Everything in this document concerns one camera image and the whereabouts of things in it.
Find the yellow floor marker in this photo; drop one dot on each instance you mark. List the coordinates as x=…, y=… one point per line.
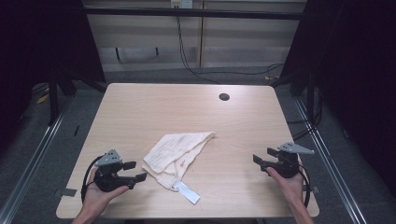
x=43, y=98

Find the person's left hand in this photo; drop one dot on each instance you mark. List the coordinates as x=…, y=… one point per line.
x=95, y=199

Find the grey tape strip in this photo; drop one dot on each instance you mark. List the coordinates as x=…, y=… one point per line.
x=68, y=192
x=315, y=189

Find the dark curtain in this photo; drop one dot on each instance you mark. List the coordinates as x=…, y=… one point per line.
x=358, y=62
x=37, y=40

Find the cream cloth with white label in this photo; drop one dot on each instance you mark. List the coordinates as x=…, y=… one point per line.
x=172, y=155

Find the aluminium floor rail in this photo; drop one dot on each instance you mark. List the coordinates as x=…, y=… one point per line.
x=330, y=161
x=31, y=161

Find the small black floor tape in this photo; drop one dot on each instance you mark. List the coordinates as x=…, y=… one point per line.
x=76, y=130

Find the black horizontal frame bar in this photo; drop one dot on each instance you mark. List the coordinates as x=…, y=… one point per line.
x=193, y=13

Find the person's right hand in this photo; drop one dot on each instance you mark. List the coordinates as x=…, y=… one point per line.
x=292, y=188

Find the white wall power outlet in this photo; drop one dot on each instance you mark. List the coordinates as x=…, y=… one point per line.
x=182, y=3

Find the black metal stand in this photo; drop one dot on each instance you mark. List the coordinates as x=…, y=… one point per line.
x=53, y=99
x=303, y=84

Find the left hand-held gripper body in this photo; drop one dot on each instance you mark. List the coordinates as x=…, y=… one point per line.
x=107, y=179

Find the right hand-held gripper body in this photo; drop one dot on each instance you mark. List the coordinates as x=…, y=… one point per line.
x=288, y=165

